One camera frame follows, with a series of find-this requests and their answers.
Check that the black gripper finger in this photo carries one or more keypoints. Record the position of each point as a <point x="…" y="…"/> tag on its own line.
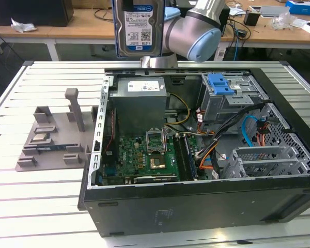
<point x="127" y="4"/>

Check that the hard disk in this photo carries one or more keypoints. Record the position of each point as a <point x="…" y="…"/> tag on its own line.
<point x="139" y="31"/>

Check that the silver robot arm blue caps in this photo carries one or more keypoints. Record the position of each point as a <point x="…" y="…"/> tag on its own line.
<point x="180" y="33"/>

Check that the wooden desk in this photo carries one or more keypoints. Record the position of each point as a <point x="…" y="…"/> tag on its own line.
<point x="80" y="28"/>

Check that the large black box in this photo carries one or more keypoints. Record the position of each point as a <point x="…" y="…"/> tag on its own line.
<point x="28" y="13"/>

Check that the grey power supply unit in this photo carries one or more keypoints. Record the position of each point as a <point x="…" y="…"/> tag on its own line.
<point x="137" y="111"/>

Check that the crumpled white paper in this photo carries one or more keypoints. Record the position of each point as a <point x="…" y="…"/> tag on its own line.
<point x="22" y="25"/>

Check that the blue plastic drive latch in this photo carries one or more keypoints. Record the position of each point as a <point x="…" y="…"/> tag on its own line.
<point x="219" y="85"/>

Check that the grey parts rack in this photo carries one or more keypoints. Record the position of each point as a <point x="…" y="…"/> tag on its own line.
<point x="54" y="124"/>

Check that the CPU socket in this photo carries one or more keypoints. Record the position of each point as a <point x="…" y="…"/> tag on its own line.
<point x="155" y="142"/>

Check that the grey metal drive cage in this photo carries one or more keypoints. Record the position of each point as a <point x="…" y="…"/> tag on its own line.
<point x="222" y="108"/>

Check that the flat grey box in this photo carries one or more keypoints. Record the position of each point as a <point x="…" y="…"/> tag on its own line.
<point x="273" y="11"/>

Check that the green motherboard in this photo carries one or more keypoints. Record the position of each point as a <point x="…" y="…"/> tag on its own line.
<point x="129" y="155"/>

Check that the crumpled clear plastic bag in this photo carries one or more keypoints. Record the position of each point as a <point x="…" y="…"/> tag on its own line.
<point x="282" y="20"/>

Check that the silver CPU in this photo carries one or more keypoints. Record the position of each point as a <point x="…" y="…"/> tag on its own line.
<point x="40" y="137"/>

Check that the gold chipset heat sink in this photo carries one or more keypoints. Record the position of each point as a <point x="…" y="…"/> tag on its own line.
<point x="157" y="163"/>

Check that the black RAM slot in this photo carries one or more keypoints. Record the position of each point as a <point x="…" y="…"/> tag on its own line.
<point x="180" y="157"/>

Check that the blue RAM stick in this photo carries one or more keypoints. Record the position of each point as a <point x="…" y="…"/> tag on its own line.
<point x="50" y="148"/>

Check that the installed RAM stick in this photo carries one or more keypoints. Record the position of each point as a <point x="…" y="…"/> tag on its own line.
<point x="190" y="157"/>

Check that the blue cardboard box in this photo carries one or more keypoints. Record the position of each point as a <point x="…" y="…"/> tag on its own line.
<point x="303" y="9"/>

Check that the black graphics card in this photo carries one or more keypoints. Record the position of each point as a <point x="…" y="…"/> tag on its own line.
<point x="155" y="178"/>

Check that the black open PC case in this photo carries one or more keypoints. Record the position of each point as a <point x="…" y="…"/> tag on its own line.
<point x="196" y="206"/>

